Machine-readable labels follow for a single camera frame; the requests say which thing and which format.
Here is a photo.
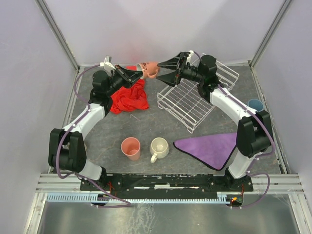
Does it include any salmon pink ceramic mug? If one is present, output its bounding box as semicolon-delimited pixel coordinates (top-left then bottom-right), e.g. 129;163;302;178
136;62;160;79

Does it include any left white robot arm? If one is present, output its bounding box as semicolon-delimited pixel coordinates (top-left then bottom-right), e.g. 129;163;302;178
48;63;143;181

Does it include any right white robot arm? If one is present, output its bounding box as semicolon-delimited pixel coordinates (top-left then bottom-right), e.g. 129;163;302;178
156;51;275;179

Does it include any red crumpled cloth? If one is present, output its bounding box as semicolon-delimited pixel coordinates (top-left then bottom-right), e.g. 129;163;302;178
110;79;150;114

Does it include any blue plastic cup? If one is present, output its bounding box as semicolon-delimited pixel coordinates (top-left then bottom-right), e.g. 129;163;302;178
247;99;264;112

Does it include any pink plastic tumbler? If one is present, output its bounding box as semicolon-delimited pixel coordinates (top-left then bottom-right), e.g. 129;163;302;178
121;137;140;161

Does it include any cream ceramic mug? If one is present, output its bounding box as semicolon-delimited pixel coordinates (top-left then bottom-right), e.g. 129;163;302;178
150;137;169;163

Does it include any purple microfiber cloth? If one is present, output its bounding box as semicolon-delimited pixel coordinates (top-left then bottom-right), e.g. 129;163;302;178
173;133;236;171

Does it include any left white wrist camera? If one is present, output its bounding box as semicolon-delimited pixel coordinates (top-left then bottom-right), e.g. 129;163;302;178
99;56;116;73

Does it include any white wire dish rack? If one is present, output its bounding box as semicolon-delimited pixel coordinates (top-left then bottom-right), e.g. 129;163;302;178
157;61;239;134

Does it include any black mounting base plate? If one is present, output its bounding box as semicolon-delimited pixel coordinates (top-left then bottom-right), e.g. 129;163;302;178
79;172;254;198

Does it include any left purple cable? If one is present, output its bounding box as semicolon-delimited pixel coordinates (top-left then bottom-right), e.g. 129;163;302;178
55;63;132;209

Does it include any light blue cable duct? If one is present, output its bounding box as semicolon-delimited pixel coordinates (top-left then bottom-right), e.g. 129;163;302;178
45;191;232;204

